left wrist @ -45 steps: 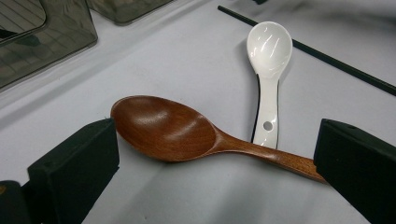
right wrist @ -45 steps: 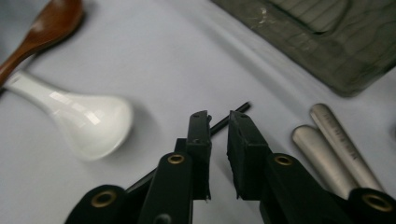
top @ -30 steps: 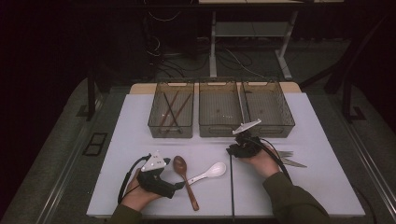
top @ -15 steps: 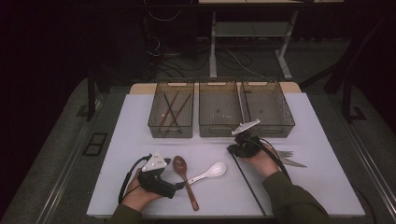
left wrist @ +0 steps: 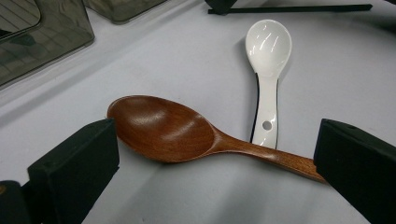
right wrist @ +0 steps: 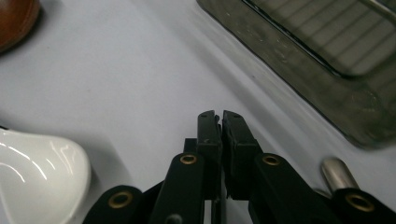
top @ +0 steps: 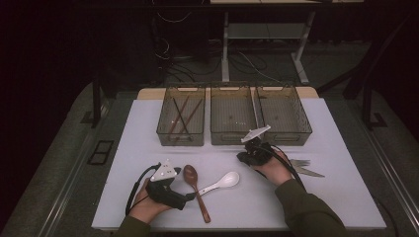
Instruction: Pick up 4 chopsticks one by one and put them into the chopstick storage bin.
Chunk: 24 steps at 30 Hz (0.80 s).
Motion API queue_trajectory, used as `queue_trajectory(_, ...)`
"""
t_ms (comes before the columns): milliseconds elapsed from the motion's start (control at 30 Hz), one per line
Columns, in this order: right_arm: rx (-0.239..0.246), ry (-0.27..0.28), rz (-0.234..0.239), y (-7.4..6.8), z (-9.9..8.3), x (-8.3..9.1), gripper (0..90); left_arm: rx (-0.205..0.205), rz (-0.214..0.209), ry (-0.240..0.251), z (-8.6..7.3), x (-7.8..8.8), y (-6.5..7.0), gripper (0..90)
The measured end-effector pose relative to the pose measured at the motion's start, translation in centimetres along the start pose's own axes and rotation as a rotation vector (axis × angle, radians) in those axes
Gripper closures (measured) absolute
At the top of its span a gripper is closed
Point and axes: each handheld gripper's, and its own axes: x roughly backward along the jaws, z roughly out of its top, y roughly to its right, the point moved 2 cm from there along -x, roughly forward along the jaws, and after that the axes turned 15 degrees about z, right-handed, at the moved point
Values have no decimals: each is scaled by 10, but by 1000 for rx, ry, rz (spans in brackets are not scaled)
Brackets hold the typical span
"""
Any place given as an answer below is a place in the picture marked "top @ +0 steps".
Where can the white ceramic spoon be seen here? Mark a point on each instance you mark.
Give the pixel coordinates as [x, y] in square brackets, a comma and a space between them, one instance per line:
[229, 179]

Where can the white table cover sheet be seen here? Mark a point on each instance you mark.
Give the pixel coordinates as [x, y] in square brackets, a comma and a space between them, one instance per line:
[329, 131]

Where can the person's right hand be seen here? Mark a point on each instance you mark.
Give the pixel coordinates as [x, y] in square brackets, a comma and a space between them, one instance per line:
[276, 173]

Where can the black tripod stand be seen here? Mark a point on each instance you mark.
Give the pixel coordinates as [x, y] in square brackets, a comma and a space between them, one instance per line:
[357, 85]

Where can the translucent grey plastic bin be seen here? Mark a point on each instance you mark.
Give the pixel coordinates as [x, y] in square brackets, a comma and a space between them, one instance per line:
[283, 112]
[197, 125]
[227, 108]

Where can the brown wooden chopstick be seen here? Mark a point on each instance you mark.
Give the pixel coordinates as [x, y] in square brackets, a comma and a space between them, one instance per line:
[191, 115]
[174, 121]

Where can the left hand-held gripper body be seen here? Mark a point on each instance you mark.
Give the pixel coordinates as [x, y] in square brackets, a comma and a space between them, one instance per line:
[164, 173]

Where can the black metal stand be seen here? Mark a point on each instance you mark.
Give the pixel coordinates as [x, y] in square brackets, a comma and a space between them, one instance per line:
[366, 105]
[96, 105]

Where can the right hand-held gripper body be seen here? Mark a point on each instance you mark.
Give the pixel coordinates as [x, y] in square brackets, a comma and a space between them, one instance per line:
[260, 154]

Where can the white metal desk frame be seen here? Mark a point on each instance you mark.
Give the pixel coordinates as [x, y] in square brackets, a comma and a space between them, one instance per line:
[225, 49]

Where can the person's left hand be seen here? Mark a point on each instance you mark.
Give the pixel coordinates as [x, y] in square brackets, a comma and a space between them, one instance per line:
[146, 207]

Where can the brown wooden spoon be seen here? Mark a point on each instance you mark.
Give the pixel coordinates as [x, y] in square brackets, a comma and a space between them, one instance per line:
[190, 174]

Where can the black floor socket frame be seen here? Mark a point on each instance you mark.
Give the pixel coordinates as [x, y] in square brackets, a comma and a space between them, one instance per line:
[100, 153]

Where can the metal floor rail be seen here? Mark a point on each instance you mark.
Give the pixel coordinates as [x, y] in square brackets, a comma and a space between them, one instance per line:
[401, 197]
[65, 197]

